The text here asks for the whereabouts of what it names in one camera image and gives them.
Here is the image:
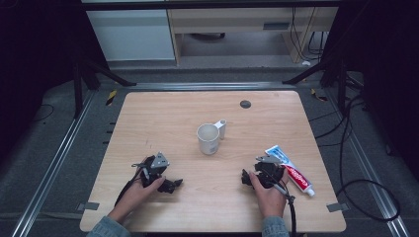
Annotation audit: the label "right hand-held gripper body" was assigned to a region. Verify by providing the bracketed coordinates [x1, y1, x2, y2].
[253, 154, 287, 190]

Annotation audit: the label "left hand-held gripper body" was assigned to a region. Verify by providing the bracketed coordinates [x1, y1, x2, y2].
[130, 151, 171, 189]

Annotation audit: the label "looped black floor cable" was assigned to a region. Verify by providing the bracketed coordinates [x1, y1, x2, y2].
[335, 94, 402, 222]

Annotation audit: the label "toothpaste tube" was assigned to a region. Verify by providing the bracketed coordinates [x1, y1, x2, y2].
[264, 144, 316, 198]

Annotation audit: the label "thin black floor cable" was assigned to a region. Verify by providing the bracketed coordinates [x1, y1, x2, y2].
[32, 103, 55, 123]

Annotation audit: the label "yellow black tape strip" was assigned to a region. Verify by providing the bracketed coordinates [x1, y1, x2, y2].
[105, 89, 119, 107]
[309, 87, 329, 103]

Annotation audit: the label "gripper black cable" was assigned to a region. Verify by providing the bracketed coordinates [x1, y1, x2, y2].
[114, 163, 146, 207]
[268, 171, 298, 237]

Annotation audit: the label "person's right hand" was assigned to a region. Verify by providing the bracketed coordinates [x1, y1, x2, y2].
[248, 170, 291, 218]

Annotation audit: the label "hanging black desk cables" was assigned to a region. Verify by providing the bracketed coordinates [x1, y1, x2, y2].
[289, 5, 328, 63]

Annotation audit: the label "black metal stand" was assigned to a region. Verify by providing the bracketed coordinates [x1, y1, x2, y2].
[69, 48, 138, 120]
[282, 57, 364, 117]

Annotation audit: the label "aluminium floor rail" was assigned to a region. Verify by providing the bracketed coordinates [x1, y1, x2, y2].
[126, 81, 298, 93]
[324, 88, 412, 237]
[10, 90, 97, 237]

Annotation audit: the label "white cup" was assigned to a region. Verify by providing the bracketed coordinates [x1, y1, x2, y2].
[196, 118, 228, 156]

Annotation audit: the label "person's left hand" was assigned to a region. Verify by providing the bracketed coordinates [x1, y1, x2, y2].
[108, 176, 167, 226]

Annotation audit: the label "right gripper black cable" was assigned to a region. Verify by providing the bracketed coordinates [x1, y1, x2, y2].
[268, 171, 298, 237]

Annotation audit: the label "grey tape piece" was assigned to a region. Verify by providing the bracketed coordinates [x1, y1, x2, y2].
[75, 200, 101, 212]
[326, 201, 351, 213]

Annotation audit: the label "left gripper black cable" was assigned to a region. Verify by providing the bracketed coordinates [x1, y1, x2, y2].
[114, 163, 146, 207]

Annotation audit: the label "white cabinet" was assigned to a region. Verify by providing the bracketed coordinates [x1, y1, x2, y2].
[85, 8, 176, 62]

